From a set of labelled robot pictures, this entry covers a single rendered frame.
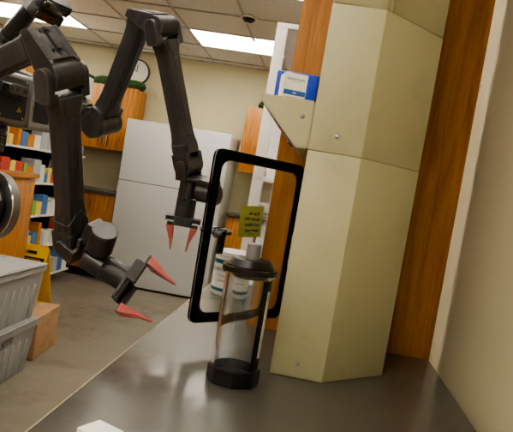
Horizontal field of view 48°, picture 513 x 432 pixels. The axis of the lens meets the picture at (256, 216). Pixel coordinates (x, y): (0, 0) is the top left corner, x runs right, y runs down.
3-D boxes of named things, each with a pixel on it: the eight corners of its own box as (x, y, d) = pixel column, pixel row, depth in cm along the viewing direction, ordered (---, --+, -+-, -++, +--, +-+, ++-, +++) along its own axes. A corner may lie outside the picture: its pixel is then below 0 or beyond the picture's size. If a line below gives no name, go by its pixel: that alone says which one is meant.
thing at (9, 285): (42, 316, 350) (50, 262, 348) (-15, 341, 290) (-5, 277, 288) (-23, 303, 354) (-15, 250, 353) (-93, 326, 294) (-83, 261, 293)
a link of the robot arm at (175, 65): (165, 21, 163) (140, 21, 154) (181, 16, 160) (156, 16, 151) (193, 171, 173) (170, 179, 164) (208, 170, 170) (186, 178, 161)
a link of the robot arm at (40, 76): (71, 58, 120) (28, 66, 111) (92, 63, 118) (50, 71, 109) (80, 240, 139) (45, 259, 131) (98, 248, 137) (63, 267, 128)
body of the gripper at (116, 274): (144, 261, 129) (116, 244, 129) (117, 301, 125) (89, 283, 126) (146, 268, 135) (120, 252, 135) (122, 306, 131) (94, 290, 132)
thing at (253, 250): (278, 279, 115) (284, 247, 115) (263, 285, 106) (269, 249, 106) (236, 270, 118) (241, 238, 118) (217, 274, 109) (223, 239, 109)
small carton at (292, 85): (298, 106, 130) (302, 79, 130) (303, 104, 125) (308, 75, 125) (277, 102, 129) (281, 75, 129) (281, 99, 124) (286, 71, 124)
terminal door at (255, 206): (279, 317, 152) (305, 165, 150) (187, 323, 131) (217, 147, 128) (277, 316, 153) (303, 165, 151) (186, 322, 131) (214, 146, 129)
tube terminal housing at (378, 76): (373, 354, 151) (427, 57, 147) (389, 397, 119) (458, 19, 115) (279, 335, 154) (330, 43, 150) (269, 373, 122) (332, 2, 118)
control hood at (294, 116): (309, 159, 151) (316, 121, 151) (307, 149, 119) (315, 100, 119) (265, 152, 152) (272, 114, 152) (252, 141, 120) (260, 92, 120)
